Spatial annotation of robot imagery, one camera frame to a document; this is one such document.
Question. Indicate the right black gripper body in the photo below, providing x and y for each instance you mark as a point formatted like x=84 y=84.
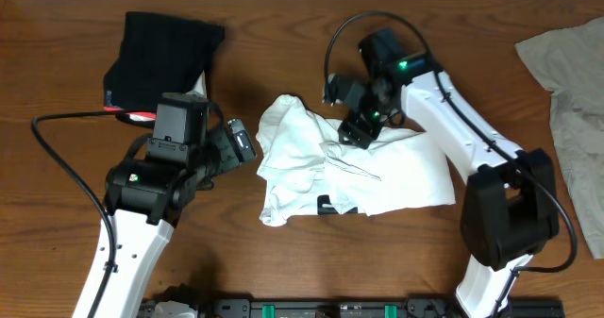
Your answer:
x=371 y=118

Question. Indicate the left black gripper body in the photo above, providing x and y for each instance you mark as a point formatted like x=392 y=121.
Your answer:
x=222 y=146

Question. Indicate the white t-shirt black logo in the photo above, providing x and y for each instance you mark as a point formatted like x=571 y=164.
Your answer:
x=304 y=163

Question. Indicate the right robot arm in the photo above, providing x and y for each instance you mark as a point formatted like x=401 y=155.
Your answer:
x=510 y=210

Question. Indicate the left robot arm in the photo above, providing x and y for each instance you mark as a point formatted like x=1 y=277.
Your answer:
x=145 y=195

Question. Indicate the white folded garment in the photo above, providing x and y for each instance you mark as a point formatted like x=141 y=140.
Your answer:
x=199 y=89

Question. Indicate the black folded garment red trim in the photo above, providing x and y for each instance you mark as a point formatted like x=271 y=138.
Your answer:
x=159 y=54

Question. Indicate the beige khaki shorts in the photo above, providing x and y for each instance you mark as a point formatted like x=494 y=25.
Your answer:
x=569 y=64

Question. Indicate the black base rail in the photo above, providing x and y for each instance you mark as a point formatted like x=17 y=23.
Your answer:
x=243 y=308

